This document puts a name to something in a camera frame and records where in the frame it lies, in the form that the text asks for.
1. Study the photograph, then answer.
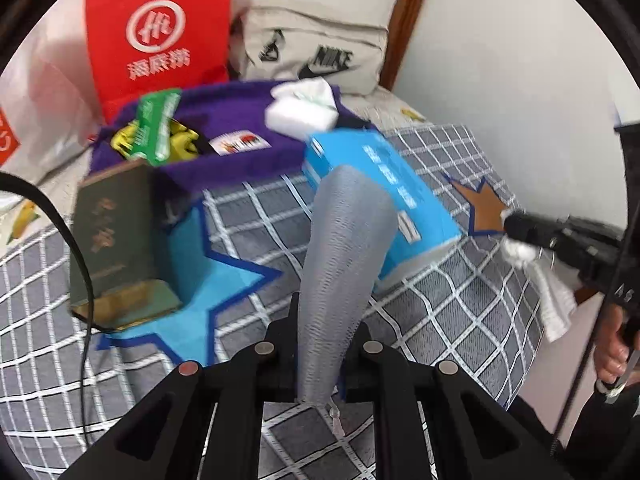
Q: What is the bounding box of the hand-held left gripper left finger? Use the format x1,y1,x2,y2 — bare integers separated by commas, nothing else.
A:
60,305,302,480

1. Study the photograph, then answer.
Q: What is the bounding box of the grey knitted sock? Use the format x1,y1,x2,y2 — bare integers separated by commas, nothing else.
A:
295,164,398,438

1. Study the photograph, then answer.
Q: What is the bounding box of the brown wooden frame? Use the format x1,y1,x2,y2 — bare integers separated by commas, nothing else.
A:
377,0,438,91

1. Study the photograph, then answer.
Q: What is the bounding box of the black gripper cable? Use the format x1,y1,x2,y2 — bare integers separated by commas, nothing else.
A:
552,240,631,456
0,172,118,448

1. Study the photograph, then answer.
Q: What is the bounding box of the dark green box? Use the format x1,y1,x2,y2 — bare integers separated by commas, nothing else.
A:
67,160,185,333

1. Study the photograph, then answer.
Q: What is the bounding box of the green tissue pack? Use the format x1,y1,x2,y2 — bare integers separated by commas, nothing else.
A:
131,89,183,167

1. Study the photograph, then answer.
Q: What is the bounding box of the yellow pouch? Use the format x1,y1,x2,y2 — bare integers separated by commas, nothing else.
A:
110,120,198,161

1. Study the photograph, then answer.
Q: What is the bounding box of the blue tissue pack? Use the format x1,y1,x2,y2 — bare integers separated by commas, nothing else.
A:
301,129,463,281

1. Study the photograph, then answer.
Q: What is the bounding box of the purple towel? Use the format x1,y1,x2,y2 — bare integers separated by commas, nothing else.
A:
90,80,376,211

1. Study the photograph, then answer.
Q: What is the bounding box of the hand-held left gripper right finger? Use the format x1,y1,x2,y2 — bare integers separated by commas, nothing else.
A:
340,324,571,480

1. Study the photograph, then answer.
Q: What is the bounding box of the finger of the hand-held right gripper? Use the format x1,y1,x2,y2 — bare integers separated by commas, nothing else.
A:
501,209,568,256

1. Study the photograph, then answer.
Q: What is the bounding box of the beige zip bag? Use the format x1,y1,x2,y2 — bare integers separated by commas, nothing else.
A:
230,4,391,96

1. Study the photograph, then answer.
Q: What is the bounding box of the person's right hand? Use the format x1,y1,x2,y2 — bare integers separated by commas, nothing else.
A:
596,305,640,391

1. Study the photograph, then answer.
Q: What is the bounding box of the white plastic bag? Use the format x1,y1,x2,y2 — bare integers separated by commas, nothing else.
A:
0,25,108,186

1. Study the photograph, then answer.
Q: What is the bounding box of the grey checked blanket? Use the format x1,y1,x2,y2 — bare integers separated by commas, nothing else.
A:
0,122,551,480

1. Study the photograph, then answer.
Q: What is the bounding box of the red paper bag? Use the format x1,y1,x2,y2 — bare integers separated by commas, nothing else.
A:
84,0,236,123

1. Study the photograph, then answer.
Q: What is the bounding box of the red white small pack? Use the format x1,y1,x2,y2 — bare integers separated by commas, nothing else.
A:
207,131,273,155

